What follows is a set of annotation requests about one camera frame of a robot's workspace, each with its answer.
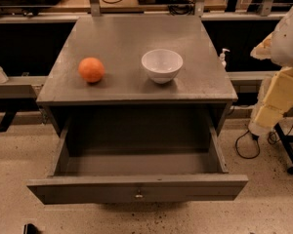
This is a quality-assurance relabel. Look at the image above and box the grey top drawer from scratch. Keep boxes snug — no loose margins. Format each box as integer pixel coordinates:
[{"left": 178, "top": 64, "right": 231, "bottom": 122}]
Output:
[{"left": 27, "top": 117, "right": 248, "bottom": 205}]

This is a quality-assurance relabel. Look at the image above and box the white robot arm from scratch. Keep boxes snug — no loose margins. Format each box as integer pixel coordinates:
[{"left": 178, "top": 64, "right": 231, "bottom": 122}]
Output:
[{"left": 248, "top": 6, "right": 293, "bottom": 136}]

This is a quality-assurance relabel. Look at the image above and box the brass drawer knob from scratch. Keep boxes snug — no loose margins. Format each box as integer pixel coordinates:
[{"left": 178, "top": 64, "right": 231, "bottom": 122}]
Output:
[{"left": 135, "top": 190, "right": 144, "bottom": 200}]

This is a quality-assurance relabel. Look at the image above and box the white pump bottle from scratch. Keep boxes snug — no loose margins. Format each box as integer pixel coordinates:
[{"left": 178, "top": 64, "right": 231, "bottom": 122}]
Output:
[{"left": 219, "top": 48, "right": 230, "bottom": 68}]

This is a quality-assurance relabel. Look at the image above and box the black stand leg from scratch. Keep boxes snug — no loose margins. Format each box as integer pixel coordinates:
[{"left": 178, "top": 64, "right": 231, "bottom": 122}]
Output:
[{"left": 274, "top": 124, "right": 293, "bottom": 175}]

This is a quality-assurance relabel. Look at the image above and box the white ceramic bowl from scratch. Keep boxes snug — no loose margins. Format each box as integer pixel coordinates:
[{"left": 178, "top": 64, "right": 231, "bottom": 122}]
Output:
[{"left": 141, "top": 49, "right": 184, "bottom": 84}]

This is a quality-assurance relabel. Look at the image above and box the orange ball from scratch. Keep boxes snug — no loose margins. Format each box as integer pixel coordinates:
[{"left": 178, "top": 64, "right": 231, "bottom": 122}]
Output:
[{"left": 78, "top": 58, "right": 105, "bottom": 83}]

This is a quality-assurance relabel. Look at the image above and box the black object at floor edge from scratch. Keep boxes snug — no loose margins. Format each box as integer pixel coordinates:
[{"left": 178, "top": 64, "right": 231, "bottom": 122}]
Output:
[{"left": 22, "top": 223, "right": 39, "bottom": 234}]

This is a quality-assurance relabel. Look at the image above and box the black floor cable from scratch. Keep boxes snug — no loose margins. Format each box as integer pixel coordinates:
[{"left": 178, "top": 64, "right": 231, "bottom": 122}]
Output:
[{"left": 234, "top": 110, "right": 293, "bottom": 160}]

